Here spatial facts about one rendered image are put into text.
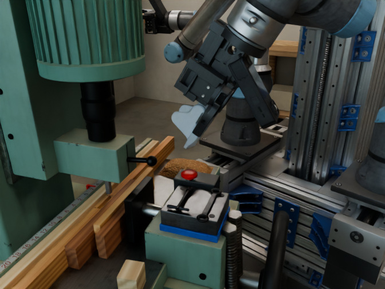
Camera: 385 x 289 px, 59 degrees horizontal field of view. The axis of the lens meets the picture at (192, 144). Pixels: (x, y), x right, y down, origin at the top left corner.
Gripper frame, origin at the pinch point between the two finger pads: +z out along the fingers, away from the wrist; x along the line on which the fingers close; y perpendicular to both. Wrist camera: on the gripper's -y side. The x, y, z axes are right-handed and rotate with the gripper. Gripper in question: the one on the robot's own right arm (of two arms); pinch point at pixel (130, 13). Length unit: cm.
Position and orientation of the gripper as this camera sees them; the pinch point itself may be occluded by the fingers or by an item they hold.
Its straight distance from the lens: 156.2
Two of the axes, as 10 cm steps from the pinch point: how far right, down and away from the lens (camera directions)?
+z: -8.9, -1.8, 4.1
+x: 4.4, -4.9, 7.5
